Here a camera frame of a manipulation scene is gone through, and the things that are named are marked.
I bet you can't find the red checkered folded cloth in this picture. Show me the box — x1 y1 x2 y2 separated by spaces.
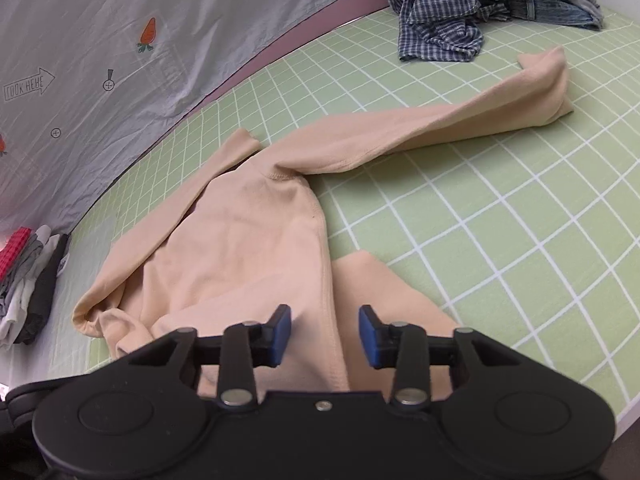
0 227 34 283

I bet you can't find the blue plaid shirt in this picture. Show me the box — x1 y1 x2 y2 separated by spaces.
385 0 511 64

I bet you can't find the grey carrot-print sheet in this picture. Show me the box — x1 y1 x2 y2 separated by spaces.
0 0 416 233

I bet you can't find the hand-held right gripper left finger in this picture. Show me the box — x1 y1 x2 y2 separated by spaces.
119 304 293 408

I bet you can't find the pink mattress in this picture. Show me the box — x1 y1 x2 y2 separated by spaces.
197 0 416 111

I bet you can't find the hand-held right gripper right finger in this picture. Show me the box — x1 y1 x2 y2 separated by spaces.
357 304 530 408

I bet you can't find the green grid bed sheet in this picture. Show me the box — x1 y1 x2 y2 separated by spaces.
0 5 640 416

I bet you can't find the black folded cloth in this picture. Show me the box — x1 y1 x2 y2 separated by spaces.
14 232 72 346

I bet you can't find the peach long-sleeve shirt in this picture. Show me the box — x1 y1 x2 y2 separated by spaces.
72 45 576 406

